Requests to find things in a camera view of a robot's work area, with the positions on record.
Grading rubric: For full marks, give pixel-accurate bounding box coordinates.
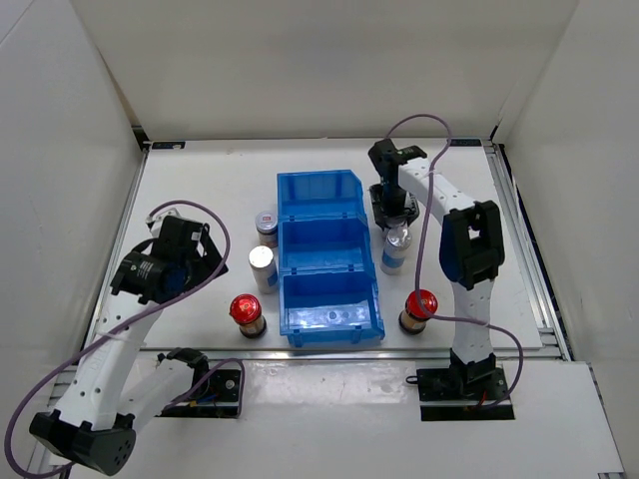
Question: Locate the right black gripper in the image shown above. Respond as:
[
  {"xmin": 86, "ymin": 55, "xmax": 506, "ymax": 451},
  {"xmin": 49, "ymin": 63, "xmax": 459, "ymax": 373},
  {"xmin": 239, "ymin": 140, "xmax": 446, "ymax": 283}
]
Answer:
[{"xmin": 368, "ymin": 183, "xmax": 419, "ymax": 230}]

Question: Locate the silver cap bottle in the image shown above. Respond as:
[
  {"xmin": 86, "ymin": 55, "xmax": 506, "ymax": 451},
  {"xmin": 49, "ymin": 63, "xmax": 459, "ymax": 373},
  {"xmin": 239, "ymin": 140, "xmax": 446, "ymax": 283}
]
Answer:
[
  {"xmin": 380, "ymin": 225, "xmax": 412, "ymax": 275},
  {"xmin": 249, "ymin": 245, "xmax": 279, "ymax": 293}
]

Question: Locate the red cap jar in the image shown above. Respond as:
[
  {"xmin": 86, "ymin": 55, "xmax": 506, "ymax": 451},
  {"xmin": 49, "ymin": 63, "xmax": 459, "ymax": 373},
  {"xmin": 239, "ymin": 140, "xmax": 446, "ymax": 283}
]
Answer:
[
  {"xmin": 398, "ymin": 289, "xmax": 438, "ymax": 335},
  {"xmin": 229, "ymin": 293, "xmax": 267, "ymax": 339}
]

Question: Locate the spice jar red label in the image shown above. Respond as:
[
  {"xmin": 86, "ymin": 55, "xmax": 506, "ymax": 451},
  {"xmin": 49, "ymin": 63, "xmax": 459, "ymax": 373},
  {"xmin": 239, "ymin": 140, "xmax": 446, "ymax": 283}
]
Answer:
[{"xmin": 255, "ymin": 211, "xmax": 279, "ymax": 248}]

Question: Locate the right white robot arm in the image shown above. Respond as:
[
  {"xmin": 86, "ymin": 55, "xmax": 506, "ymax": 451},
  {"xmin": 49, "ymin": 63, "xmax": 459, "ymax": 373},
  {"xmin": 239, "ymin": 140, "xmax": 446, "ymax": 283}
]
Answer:
[{"xmin": 368, "ymin": 139, "xmax": 505, "ymax": 399}]

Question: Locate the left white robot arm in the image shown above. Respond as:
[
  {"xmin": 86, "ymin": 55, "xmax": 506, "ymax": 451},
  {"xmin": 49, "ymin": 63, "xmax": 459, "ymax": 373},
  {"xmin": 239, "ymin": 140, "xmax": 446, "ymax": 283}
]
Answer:
[{"xmin": 29, "ymin": 210, "xmax": 228, "ymax": 476}]

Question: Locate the blue plastic bin middle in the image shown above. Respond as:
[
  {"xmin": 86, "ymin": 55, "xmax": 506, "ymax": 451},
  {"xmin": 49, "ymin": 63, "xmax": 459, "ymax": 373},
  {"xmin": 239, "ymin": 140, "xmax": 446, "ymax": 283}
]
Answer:
[{"xmin": 279, "ymin": 217, "xmax": 375, "ymax": 277}]

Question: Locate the blue plastic bin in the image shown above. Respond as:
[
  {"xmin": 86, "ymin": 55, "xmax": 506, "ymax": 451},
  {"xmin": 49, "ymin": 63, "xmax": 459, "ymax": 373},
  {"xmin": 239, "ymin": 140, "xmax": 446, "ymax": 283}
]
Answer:
[
  {"xmin": 277, "ymin": 170, "xmax": 365, "ymax": 221},
  {"xmin": 280, "ymin": 270, "xmax": 385, "ymax": 348},
  {"xmin": 279, "ymin": 217, "xmax": 375, "ymax": 277}
]

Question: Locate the blue plastic bin rear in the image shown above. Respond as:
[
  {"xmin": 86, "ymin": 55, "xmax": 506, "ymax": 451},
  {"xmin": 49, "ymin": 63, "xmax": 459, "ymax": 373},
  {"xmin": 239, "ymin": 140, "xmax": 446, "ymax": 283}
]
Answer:
[{"xmin": 277, "ymin": 170, "xmax": 365, "ymax": 221}]

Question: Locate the blue plastic bin front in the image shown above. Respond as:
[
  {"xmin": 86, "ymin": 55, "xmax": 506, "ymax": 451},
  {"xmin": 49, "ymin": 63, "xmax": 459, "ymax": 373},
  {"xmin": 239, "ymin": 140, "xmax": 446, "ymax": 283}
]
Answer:
[{"xmin": 280, "ymin": 270, "xmax": 385, "ymax": 348}]

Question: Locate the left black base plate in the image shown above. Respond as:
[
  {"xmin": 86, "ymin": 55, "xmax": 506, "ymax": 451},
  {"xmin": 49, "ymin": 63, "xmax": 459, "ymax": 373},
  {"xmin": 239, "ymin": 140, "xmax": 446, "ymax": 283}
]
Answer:
[{"xmin": 160, "ymin": 369, "xmax": 243, "ymax": 419}]

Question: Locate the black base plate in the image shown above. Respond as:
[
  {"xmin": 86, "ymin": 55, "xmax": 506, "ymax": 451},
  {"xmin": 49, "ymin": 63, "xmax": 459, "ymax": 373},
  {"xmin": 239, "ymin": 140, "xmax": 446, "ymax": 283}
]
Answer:
[
  {"xmin": 405, "ymin": 367, "xmax": 515, "ymax": 422},
  {"xmin": 160, "ymin": 369, "xmax": 243, "ymax": 419}
]

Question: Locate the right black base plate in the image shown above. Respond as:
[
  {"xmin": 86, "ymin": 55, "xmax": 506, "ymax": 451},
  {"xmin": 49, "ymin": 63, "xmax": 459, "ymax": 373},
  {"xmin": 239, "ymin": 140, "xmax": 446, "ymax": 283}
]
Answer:
[{"xmin": 405, "ymin": 367, "xmax": 515, "ymax": 422}]

